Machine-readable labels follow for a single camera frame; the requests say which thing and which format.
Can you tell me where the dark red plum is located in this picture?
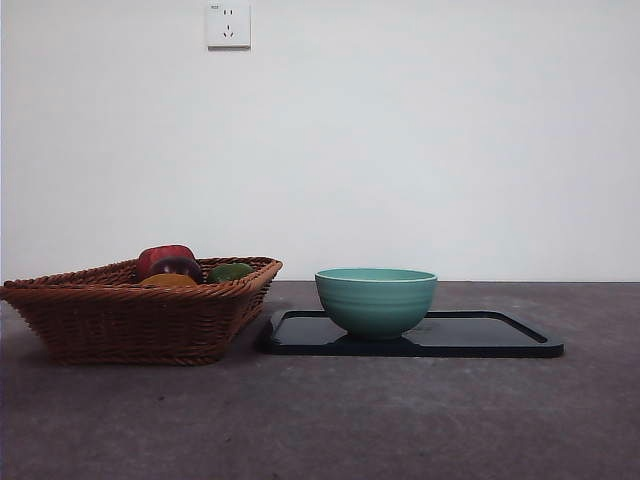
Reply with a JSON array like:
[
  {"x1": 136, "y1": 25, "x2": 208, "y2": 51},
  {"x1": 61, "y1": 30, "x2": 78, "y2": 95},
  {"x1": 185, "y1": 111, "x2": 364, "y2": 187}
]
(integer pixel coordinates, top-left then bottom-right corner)
[{"x1": 149, "y1": 255, "x2": 205, "y2": 284}]

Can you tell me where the dark rectangular tray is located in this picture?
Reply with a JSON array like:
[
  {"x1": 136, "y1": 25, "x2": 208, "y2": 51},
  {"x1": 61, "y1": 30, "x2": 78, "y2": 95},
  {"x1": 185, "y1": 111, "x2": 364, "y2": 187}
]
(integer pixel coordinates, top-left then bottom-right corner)
[{"x1": 255, "y1": 309, "x2": 566, "y2": 359}]

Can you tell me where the red apple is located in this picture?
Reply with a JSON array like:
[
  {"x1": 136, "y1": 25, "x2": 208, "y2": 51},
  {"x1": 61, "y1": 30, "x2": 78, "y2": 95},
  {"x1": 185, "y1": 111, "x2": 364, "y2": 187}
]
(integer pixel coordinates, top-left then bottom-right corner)
[{"x1": 137, "y1": 244, "x2": 197, "y2": 281}]

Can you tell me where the white wall socket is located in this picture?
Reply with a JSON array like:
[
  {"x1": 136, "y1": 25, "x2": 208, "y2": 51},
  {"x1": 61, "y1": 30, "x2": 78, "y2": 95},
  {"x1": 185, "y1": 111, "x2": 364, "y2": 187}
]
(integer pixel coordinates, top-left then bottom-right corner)
[{"x1": 207, "y1": 1, "x2": 252, "y2": 50}]

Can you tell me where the orange-brown kiwifruit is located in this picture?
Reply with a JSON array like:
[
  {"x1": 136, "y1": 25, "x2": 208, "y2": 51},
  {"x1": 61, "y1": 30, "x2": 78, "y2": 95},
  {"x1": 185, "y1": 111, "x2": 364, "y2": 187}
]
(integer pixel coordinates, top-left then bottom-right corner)
[{"x1": 139, "y1": 272, "x2": 199, "y2": 288}]

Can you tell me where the teal ribbed bowl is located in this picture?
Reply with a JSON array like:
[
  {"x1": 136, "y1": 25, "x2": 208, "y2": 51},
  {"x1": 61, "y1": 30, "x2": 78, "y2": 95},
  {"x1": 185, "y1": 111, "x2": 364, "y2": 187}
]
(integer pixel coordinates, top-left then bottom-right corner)
[{"x1": 314, "y1": 268, "x2": 439, "y2": 342}]

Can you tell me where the brown wicker basket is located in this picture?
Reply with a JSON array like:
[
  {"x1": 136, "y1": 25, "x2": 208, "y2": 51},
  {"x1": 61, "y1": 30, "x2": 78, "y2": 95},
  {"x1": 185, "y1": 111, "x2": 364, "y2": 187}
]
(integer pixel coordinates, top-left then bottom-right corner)
[{"x1": 0, "y1": 256, "x2": 284, "y2": 366}]

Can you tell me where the green avocado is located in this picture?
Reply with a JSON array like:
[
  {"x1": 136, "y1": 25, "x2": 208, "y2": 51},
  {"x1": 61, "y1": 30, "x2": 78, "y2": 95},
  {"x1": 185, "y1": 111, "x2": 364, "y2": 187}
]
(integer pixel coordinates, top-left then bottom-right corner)
[{"x1": 206, "y1": 262, "x2": 255, "y2": 285}]

